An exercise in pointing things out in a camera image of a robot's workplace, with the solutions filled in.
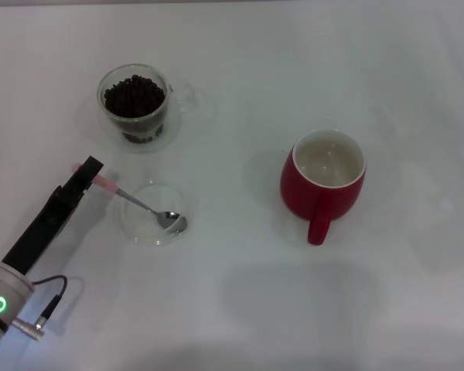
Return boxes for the coffee beans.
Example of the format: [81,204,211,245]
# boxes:
[103,73,167,120]

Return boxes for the clear glass saucer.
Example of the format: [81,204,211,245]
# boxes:
[119,177,191,248]

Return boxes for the pink handled metal spoon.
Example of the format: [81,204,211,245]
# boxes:
[71,162,189,234]

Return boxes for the red ceramic mug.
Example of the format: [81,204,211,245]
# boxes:
[279,128,368,247]

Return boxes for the black cable with plug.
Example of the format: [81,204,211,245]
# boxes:
[10,274,70,336]

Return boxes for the double walled glass cup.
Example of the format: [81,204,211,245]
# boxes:
[95,63,199,152]

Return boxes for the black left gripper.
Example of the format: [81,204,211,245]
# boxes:
[2,155,104,277]

